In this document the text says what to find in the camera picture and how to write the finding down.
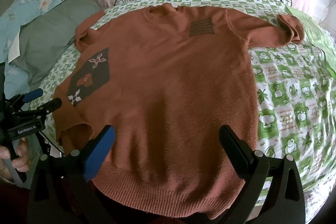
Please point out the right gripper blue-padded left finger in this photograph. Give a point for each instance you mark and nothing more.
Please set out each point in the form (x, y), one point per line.
(85, 163)

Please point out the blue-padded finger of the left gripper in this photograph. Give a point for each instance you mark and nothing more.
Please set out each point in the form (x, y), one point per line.
(28, 97)

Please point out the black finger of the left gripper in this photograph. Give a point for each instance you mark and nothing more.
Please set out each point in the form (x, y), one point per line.
(49, 107)

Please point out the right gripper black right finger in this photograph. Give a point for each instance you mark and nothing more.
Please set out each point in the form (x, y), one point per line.
(251, 166)

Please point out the rust orange knit sweater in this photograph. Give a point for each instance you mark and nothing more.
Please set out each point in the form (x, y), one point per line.
(167, 78)

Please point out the grey green pillow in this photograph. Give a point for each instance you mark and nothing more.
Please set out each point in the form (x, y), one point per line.
(48, 36)

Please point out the green white patterned blanket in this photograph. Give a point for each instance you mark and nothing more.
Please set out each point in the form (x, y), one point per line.
(295, 90)

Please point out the light blue floral sheet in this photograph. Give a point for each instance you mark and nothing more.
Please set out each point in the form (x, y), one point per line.
(20, 13)

